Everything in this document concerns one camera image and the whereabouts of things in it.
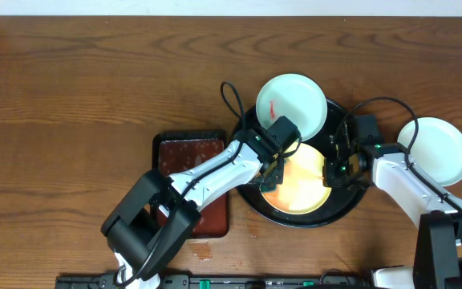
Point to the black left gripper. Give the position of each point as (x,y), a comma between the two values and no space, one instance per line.
(273,172)

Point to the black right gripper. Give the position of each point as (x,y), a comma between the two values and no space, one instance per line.
(331,179)

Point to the green yellow sponge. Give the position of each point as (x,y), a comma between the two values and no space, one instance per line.
(269,186)

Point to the yellow plate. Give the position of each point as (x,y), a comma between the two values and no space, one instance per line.
(302,190)

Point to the light green plate front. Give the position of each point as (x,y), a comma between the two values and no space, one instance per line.
(437,150)

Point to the light green plate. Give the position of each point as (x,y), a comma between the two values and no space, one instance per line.
(298,98)
(437,150)

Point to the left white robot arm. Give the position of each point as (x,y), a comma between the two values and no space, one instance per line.
(158,214)

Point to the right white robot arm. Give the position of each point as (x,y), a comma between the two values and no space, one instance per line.
(436,213)

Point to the dark red rectangular tray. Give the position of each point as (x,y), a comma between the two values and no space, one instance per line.
(175,152)

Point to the light green plate back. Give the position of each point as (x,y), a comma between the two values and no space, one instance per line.
(298,98)

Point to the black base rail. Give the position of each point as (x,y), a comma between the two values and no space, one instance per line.
(186,282)

